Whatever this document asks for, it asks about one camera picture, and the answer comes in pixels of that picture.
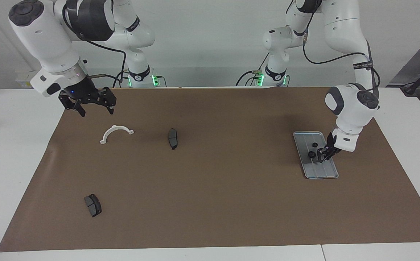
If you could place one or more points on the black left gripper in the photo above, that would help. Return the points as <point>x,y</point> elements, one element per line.
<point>332,145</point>

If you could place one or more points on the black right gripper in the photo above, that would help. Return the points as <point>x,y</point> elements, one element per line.
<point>85,92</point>

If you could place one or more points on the black bearing gear white centre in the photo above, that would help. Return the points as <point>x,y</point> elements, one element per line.
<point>311,154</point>

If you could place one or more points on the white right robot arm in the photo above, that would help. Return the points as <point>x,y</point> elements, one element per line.
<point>46,36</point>

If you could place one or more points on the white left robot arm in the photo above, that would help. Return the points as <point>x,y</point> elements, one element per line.
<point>351,105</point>

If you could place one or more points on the silver metal ribbed tray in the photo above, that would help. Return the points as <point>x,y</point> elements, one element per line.
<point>322,170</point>

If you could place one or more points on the dark grey brake pad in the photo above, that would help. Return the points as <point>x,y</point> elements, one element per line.
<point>173,139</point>

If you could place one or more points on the dark grey stacked brake pads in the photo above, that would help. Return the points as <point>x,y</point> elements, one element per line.
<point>93,206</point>

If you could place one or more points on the brown table mat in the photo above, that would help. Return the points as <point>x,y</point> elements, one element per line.
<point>210,217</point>

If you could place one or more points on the white semicircular plastic bracket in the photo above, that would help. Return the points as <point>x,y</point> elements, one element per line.
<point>106,135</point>

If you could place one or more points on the white wall socket box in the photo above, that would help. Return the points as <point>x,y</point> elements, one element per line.
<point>23,78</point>

